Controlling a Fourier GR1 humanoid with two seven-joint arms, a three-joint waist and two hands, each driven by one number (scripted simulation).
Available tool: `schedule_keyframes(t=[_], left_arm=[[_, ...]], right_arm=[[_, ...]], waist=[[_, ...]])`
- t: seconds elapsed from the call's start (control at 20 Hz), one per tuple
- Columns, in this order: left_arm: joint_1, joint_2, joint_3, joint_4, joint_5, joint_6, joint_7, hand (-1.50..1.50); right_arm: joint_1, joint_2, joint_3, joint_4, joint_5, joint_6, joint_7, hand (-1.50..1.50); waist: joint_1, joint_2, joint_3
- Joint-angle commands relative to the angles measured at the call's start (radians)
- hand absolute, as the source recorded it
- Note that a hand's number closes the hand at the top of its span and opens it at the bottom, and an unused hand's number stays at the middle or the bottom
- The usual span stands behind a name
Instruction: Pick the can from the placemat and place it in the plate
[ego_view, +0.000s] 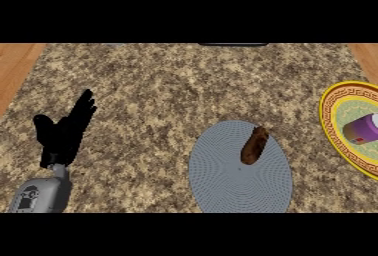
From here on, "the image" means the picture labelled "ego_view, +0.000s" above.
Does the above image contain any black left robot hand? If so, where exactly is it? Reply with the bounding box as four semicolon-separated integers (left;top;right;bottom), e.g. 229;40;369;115
32;88;99;169

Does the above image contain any grey round placemat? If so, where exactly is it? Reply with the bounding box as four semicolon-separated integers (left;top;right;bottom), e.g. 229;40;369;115
187;120;294;214

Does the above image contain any yellow patterned plate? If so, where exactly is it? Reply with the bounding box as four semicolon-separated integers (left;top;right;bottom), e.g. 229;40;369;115
317;80;378;181

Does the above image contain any purple can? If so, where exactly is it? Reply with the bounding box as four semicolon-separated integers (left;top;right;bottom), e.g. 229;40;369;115
341;112;378;145

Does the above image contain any brown sweet potato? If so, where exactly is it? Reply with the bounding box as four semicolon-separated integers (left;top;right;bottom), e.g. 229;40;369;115
239;125;270;166

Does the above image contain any dark appliance edge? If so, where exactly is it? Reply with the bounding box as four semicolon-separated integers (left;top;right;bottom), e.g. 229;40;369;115
198;42;270;47

